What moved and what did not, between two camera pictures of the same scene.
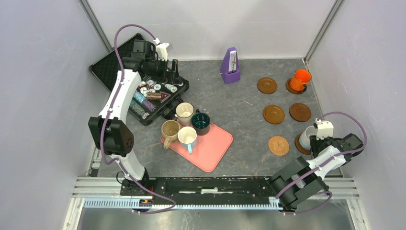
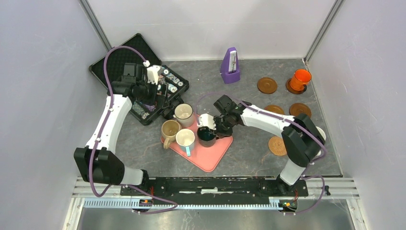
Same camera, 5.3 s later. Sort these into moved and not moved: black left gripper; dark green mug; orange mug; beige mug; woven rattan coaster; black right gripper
Moved: dark green mug; black right gripper; black left gripper
Not moved: orange mug; beige mug; woven rattan coaster
